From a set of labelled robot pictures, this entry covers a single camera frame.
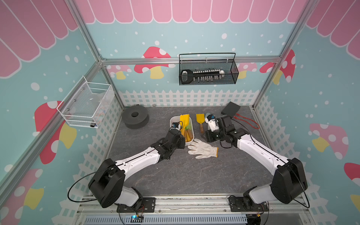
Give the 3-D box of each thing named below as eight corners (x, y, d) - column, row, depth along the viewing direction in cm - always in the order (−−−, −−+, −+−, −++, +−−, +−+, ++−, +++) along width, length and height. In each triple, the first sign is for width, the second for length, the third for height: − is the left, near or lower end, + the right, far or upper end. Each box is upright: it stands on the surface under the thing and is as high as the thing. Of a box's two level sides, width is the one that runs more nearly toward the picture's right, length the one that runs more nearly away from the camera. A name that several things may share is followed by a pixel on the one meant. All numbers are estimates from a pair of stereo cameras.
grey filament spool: (121, 129, 109) (118, 124, 104) (128, 110, 122) (125, 104, 117) (147, 129, 109) (145, 124, 104) (151, 110, 122) (149, 104, 117)
